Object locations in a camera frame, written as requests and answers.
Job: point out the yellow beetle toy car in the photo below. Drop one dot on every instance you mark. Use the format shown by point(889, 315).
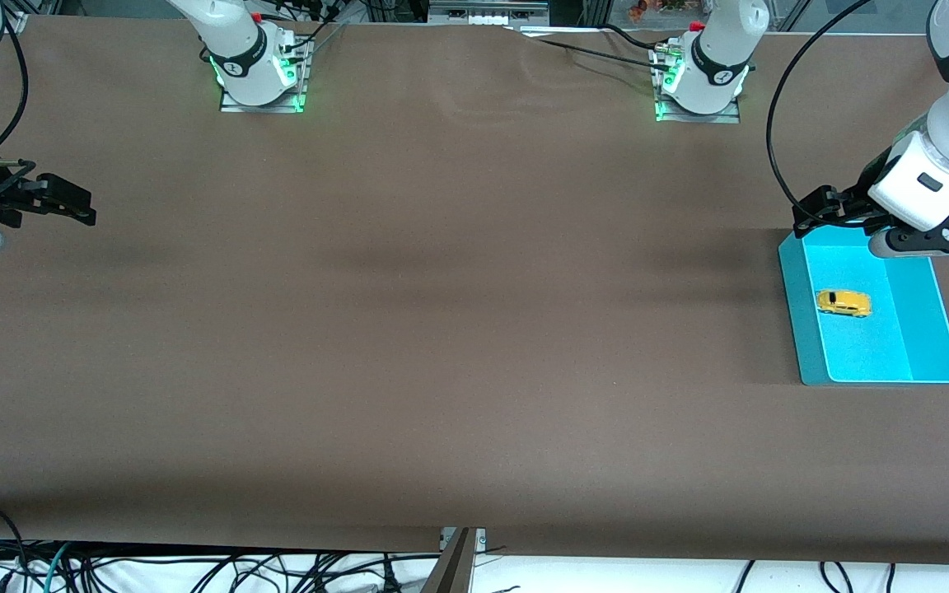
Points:
point(843, 303)

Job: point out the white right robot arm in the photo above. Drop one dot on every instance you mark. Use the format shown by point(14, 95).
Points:
point(244, 74)

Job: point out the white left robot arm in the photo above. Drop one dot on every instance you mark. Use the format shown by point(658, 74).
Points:
point(709, 78)

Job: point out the teal plastic storage bin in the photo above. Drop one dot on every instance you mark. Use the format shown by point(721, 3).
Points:
point(919, 329)

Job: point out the brown table cover sheet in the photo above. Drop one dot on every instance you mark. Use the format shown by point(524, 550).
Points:
point(474, 346)

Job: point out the white power strip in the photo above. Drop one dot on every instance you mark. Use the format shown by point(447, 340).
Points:
point(487, 16)

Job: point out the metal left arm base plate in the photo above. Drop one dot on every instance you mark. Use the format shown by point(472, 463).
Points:
point(730, 115)

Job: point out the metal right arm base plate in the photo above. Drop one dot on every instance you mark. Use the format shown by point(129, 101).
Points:
point(303, 91)

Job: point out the aluminium profile post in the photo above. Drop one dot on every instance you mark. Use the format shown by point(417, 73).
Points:
point(454, 568)

